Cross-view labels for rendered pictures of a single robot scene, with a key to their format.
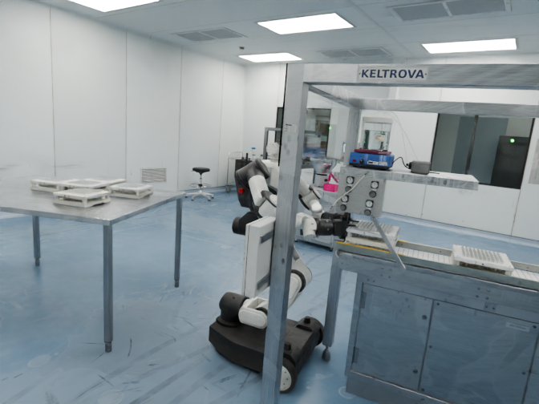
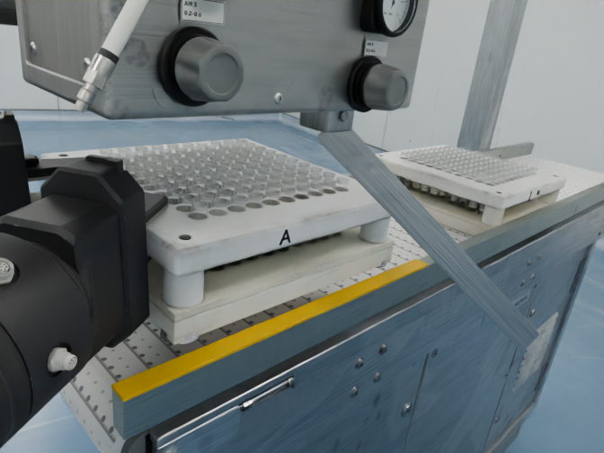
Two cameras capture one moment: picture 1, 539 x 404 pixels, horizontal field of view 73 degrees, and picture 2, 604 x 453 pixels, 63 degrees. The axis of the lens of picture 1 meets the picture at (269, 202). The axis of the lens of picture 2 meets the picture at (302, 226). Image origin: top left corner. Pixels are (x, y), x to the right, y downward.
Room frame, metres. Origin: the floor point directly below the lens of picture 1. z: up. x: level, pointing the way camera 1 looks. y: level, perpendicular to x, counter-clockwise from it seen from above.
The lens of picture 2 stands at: (1.71, -0.19, 1.10)
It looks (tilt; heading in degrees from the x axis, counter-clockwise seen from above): 22 degrees down; 290
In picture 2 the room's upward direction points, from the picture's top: 7 degrees clockwise
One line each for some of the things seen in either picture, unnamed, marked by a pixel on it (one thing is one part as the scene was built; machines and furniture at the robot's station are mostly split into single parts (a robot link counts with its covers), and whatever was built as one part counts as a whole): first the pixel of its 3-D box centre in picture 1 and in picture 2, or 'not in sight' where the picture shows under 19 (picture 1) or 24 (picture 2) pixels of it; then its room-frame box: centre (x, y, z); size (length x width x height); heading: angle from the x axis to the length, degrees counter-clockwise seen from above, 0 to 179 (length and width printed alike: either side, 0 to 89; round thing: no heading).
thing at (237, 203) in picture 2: not in sight; (234, 241); (1.88, -0.51, 0.94); 0.01 x 0.01 x 0.07
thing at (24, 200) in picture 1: (62, 194); not in sight; (2.70, 1.55, 0.85); 1.50 x 1.10 x 0.04; 81
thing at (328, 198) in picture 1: (323, 216); not in sight; (4.82, -0.74, 0.38); 0.63 x 0.57 x 0.76; 56
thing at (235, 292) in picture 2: (372, 237); (219, 231); (1.93, -0.58, 0.91); 0.24 x 0.24 x 0.02; 66
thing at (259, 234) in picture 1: (261, 255); not in sight; (1.27, 0.01, 0.99); 0.17 x 0.06 x 0.26; 156
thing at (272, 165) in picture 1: (263, 183); not in sight; (2.21, 0.05, 1.12); 0.34 x 0.30 x 0.36; 156
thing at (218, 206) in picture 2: not in sight; (216, 245); (1.89, -0.49, 0.94); 0.01 x 0.01 x 0.07
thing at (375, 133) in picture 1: (375, 131); not in sight; (1.93, -0.52, 1.47); 0.15 x 0.15 x 0.19
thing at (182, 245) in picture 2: (374, 228); (222, 184); (1.93, -0.58, 0.96); 0.25 x 0.24 x 0.02; 156
